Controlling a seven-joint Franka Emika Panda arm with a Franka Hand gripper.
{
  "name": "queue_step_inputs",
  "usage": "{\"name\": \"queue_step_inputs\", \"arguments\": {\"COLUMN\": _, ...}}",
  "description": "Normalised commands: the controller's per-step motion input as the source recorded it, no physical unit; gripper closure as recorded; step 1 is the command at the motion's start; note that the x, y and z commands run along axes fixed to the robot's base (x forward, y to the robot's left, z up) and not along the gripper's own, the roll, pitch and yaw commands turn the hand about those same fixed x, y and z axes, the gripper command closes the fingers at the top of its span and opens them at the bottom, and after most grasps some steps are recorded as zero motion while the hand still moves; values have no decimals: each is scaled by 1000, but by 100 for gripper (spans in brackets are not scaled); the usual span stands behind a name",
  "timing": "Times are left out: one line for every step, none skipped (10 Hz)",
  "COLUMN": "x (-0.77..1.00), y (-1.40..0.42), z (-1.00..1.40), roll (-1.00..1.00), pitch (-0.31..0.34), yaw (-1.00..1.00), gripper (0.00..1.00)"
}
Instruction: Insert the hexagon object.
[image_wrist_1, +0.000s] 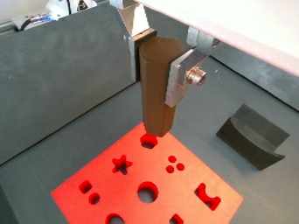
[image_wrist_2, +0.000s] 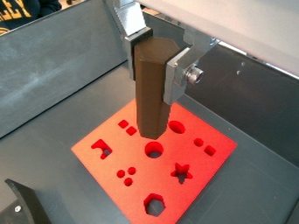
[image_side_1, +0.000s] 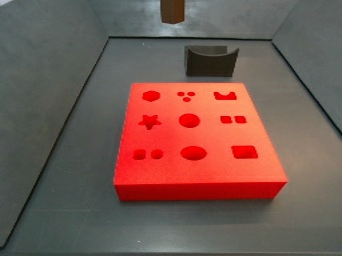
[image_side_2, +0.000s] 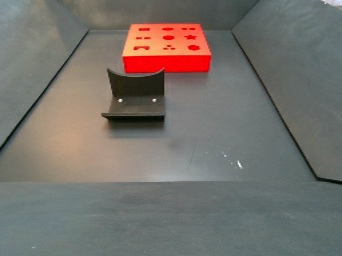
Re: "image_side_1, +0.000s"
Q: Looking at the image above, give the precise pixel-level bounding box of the red shape sorting board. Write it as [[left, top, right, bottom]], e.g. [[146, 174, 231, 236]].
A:
[[114, 83, 287, 201]]

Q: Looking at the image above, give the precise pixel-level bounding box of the dark grey curved block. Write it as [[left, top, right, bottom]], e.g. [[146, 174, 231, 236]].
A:
[[184, 45, 239, 77]]

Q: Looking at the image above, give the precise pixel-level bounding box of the brown hexagon prism peg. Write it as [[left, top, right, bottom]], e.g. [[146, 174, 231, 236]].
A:
[[160, 0, 186, 24]]

